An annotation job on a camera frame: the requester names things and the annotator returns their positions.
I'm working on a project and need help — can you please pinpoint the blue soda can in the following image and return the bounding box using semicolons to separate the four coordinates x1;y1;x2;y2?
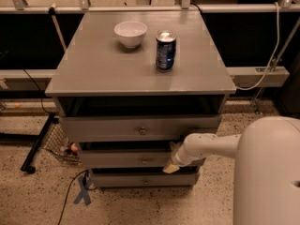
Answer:
156;30;176;71

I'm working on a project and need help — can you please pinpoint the black floor cable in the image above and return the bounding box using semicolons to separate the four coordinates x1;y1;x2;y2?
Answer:
57;169;98;225

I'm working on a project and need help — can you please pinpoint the grey top drawer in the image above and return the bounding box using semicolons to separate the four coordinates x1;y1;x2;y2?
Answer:
60;115;221;143

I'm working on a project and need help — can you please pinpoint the black wall cable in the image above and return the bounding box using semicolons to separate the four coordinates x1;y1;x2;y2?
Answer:
22;68;53;114

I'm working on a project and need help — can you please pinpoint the grey drawer cabinet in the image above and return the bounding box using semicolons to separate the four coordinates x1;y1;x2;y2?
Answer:
46;10;235;175

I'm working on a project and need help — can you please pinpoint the wire mesh basket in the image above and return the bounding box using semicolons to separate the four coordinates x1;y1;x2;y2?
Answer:
42;124;80;165

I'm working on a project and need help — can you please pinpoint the black stand leg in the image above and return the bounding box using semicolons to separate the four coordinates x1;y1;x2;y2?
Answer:
21;113;55;174

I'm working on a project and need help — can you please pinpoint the grey drawer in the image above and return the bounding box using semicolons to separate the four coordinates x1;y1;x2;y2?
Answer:
79;149;173;169
60;115;221;143
91;172;199;188

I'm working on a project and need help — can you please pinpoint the metal guard rail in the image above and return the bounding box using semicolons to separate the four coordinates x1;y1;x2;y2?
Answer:
0;0;300;15

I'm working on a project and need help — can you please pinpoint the wooden stick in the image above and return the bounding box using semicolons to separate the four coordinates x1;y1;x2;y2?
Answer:
49;3;67;53

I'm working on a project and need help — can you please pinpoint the grey bottom drawer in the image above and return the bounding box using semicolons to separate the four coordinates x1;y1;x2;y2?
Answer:
91;172;199;188

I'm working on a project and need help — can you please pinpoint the blue tape cross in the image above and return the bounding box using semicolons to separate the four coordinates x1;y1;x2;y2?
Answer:
73;177;92;206

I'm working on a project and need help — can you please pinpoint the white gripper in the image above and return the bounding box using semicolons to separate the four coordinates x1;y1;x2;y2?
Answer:
163;142;194;173

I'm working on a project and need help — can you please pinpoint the white cable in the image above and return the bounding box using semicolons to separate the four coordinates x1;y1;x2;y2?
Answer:
234;1;281;92

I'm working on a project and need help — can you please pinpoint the white bowl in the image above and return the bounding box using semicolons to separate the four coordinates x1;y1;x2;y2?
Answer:
113;21;147;48

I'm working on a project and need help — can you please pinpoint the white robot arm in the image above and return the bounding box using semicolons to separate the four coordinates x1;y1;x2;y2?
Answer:
163;116;300;225

